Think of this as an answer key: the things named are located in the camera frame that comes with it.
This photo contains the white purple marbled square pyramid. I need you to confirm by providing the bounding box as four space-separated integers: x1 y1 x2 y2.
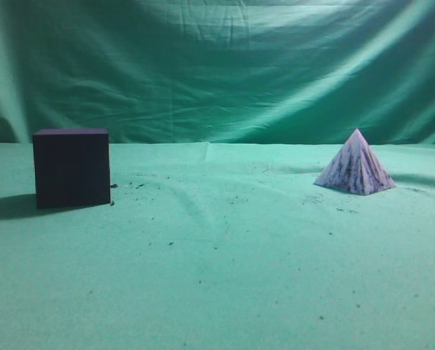
314 128 396 195

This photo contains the dark purple cube block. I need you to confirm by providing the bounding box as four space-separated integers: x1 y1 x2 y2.
32 128 111 209

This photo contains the green backdrop cloth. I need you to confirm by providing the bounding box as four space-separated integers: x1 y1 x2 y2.
0 1 435 144

